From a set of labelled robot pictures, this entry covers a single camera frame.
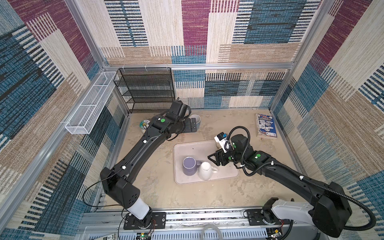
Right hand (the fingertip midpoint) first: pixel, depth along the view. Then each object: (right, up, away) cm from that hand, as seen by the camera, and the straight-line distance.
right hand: (214, 156), depth 79 cm
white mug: (-4, -7, +1) cm, 9 cm away
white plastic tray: (-6, 0, +20) cm, 21 cm away
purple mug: (-12, -6, +4) cm, 14 cm away
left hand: (-13, +17, -2) cm, 22 cm away
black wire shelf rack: (-44, +42, +30) cm, 68 cm away
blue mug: (-8, +20, +23) cm, 32 cm away
